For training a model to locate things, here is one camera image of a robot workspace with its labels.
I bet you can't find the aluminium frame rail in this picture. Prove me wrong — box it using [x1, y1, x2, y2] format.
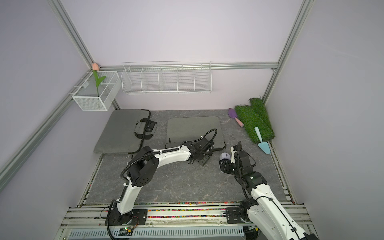
[100, 61, 280, 72]

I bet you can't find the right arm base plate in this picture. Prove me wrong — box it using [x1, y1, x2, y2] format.
[223, 206, 249, 224]

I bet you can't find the artificial pink tulip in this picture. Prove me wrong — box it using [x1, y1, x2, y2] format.
[92, 63, 106, 97]

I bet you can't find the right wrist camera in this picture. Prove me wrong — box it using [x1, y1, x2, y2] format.
[231, 146, 238, 164]

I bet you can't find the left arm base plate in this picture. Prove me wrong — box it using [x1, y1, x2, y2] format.
[105, 209, 148, 226]

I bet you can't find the purple trowel pink handle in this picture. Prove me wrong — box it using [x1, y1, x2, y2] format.
[228, 108, 244, 128]

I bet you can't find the white mesh wall basket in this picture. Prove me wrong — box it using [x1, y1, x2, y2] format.
[72, 71, 122, 112]

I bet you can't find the white computer mouse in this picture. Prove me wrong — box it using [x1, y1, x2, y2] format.
[220, 152, 232, 161]

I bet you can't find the artificial grass roll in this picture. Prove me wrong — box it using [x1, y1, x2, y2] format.
[235, 106, 275, 144]
[250, 98, 272, 128]

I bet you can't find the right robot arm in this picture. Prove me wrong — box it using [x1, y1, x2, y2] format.
[219, 151, 318, 240]

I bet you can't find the front artificial grass roll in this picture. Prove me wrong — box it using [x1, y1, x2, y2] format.
[235, 106, 275, 144]

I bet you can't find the white wire wall rack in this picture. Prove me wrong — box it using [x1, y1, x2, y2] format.
[122, 67, 213, 94]

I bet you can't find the teal trowel white handle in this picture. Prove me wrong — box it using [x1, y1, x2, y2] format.
[255, 127, 271, 155]

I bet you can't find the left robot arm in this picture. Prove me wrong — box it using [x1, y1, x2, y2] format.
[116, 138, 214, 215]

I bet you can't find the rear artificial grass roll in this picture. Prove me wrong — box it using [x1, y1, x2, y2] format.
[250, 98, 272, 128]

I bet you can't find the grey laptop bag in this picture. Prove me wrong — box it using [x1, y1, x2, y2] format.
[166, 117, 226, 151]
[94, 110, 158, 154]

